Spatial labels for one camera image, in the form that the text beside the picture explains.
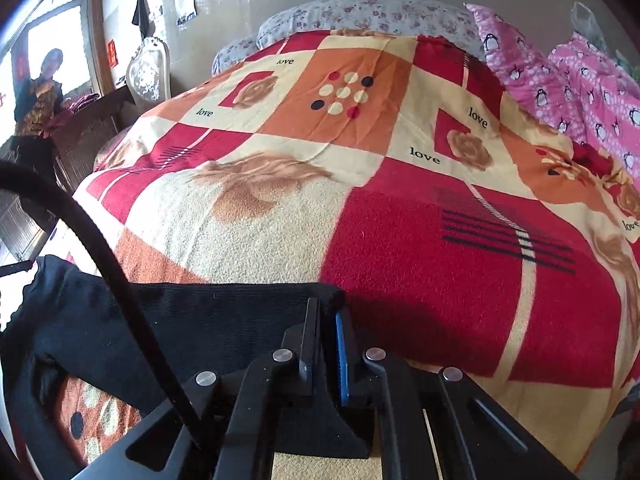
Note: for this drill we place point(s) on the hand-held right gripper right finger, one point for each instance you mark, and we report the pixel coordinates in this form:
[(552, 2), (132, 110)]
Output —
[(343, 360)]

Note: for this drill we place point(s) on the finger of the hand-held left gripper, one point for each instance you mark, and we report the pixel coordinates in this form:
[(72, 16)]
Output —
[(17, 267)]

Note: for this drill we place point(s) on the pink penguin print quilt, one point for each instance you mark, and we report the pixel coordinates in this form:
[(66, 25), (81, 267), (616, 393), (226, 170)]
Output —
[(600, 90)]

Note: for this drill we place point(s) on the dark hanging garment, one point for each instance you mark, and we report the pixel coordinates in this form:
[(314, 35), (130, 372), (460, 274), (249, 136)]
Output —
[(141, 15)]

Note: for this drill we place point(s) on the dark wooden cabinet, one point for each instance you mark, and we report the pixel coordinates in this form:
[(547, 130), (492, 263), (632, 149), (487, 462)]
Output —
[(90, 130)]

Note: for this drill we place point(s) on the maroon clothing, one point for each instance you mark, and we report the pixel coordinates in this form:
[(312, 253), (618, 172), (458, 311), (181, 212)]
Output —
[(75, 107)]

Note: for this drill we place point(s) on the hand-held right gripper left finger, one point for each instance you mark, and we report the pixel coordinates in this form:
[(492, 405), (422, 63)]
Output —
[(309, 342)]

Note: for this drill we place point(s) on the black pants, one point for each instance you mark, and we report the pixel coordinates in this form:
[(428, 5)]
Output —
[(210, 320)]

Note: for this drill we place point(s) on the grey floral pillow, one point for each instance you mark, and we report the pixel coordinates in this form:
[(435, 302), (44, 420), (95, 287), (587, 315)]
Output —
[(380, 12), (232, 55)]

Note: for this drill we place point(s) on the window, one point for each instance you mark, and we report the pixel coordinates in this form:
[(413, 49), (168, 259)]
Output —
[(50, 35)]

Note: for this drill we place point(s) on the white ornate chair back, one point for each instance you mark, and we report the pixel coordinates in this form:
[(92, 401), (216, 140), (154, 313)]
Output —
[(147, 72)]

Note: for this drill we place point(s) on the red orange patterned blanket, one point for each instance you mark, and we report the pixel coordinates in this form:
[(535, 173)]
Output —
[(400, 160)]

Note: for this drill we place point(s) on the beige floral pillow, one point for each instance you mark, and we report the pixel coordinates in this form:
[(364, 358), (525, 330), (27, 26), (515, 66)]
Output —
[(112, 152)]

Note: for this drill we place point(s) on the red paper sticker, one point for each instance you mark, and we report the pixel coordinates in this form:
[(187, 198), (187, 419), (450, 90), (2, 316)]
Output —
[(112, 53)]

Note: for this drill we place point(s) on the clear plastic bag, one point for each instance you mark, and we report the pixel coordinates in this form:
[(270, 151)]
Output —
[(587, 25)]

